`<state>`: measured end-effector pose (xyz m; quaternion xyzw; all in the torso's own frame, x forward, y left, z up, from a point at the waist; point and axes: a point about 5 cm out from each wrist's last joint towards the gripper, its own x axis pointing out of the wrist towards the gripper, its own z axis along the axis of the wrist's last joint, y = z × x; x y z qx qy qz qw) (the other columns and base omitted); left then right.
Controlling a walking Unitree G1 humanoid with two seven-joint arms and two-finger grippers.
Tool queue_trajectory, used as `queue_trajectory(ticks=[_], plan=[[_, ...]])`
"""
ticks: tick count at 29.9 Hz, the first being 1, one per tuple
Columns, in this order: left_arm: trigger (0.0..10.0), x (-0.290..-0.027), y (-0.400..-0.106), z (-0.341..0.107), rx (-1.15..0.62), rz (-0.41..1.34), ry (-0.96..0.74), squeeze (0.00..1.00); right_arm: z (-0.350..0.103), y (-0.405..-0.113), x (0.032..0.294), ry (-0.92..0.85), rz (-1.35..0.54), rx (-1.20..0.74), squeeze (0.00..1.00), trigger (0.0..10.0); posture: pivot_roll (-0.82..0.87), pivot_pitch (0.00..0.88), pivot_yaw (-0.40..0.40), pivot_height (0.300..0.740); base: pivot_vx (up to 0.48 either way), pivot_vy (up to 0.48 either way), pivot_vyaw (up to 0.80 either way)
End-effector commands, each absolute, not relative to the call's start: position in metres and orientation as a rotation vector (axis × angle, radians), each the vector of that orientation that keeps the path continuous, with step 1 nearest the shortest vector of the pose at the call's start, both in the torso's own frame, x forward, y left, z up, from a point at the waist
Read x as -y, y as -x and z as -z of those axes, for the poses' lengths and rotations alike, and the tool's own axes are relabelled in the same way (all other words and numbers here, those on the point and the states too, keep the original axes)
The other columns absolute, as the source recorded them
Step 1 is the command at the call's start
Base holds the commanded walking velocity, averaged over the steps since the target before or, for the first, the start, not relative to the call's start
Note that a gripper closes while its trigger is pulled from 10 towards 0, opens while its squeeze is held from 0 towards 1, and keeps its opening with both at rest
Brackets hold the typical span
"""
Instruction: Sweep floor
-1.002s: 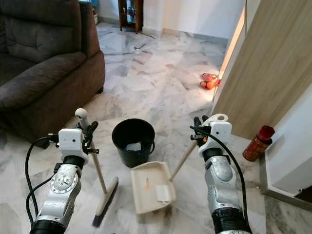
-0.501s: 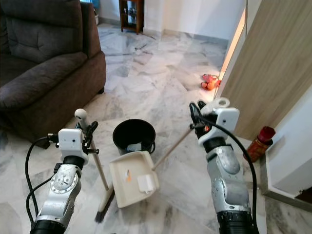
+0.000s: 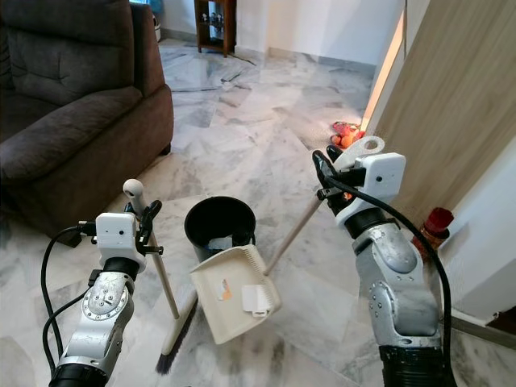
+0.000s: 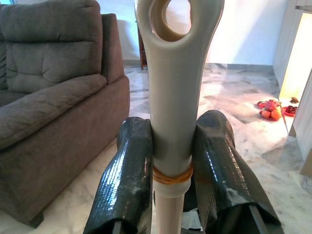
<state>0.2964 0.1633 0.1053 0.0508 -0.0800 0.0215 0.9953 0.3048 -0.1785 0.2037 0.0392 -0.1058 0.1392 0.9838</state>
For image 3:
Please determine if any tall light wood panel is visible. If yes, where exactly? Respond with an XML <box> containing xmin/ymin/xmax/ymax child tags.
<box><xmin>363</xmin><ymin>0</ymin><xmax>516</xmax><ymax>227</ymax></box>

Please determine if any black round waste bin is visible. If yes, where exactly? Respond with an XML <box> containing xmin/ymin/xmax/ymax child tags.
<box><xmin>184</xmin><ymin>196</ymin><xmax>256</xmax><ymax>267</ymax></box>

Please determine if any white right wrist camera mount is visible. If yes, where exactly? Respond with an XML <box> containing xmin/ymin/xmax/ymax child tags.
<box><xmin>337</xmin><ymin>152</ymin><xmax>406</xmax><ymax>229</ymax></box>

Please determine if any white paper piece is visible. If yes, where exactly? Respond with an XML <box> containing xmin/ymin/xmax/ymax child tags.
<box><xmin>242</xmin><ymin>284</ymin><xmax>274</xmax><ymax>318</ymax></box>

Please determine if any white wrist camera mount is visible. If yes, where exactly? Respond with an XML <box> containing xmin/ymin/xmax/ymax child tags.
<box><xmin>94</xmin><ymin>212</ymin><xmax>139</xmax><ymax>260</ymax></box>
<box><xmin>337</xmin><ymin>152</ymin><xmax>406</xmax><ymax>229</ymax></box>

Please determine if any long black left arm cable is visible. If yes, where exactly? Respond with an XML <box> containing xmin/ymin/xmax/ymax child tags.
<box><xmin>40</xmin><ymin>224</ymin><xmax>98</xmax><ymax>381</ymax></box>

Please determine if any beige long-handled dustpan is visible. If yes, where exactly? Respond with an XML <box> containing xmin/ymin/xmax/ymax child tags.
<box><xmin>189</xmin><ymin>135</ymin><xmax>386</xmax><ymax>346</ymax></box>

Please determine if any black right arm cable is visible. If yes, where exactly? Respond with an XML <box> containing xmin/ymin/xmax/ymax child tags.
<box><xmin>327</xmin><ymin>184</ymin><xmax>454</xmax><ymax>360</ymax></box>

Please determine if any beige long-handled broom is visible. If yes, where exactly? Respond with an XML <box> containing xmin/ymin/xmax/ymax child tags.
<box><xmin>123</xmin><ymin>178</ymin><xmax>199</xmax><ymax>375</ymax></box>

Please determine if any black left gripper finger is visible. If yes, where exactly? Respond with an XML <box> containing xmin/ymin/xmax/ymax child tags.
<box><xmin>138</xmin><ymin>200</ymin><xmax>163</xmax><ymax>239</ymax></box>

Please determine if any short black left arm cable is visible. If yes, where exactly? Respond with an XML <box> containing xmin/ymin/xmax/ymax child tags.
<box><xmin>48</xmin><ymin>282</ymin><xmax>94</xmax><ymax>370</ymax></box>

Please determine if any crumpled white paper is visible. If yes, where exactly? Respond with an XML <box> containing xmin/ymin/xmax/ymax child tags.
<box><xmin>207</xmin><ymin>235</ymin><xmax>231</xmax><ymax>252</ymax></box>

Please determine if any dark wooden side stand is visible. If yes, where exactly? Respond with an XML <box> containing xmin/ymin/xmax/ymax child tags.
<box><xmin>193</xmin><ymin>0</ymin><xmax>238</xmax><ymax>57</ymax></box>

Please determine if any red and orange toy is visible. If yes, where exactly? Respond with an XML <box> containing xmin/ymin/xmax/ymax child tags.
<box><xmin>331</xmin><ymin>121</ymin><xmax>365</xmax><ymax>151</ymax></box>

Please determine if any dark brown fabric sofa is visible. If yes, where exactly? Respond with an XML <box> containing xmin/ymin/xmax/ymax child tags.
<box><xmin>0</xmin><ymin>0</ymin><xmax>176</xmax><ymax>217</ymax></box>

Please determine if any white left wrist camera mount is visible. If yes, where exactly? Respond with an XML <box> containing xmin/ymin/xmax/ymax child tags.
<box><xmin>94</xmin><ymin>212</ymin><xmax>139</xmax><ymax>260</ymax></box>

